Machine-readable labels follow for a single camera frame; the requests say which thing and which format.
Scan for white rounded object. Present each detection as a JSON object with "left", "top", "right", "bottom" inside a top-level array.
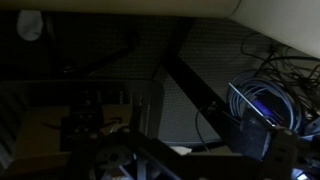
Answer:
[{"left": 16, "top": 9, "right": 44, "bottom": 42}]

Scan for blue coiled cable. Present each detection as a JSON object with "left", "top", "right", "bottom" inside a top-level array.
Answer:
[{"left": 226, "top": 71, "right": 304, "bottom": 134}]

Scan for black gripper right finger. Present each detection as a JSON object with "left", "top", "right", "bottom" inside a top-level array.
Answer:
[{"left": 240, "top": 107, "right": 320, "bottom": 180}]

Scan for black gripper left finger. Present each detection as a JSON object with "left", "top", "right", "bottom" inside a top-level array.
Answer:
[{"left": 59, "top": 104, "right": 158, "bottom": 180}]

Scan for black tangled cables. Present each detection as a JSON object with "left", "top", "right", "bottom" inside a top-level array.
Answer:
[{"left": 239, "top": 31, "right": 320, "bottom": 118}]

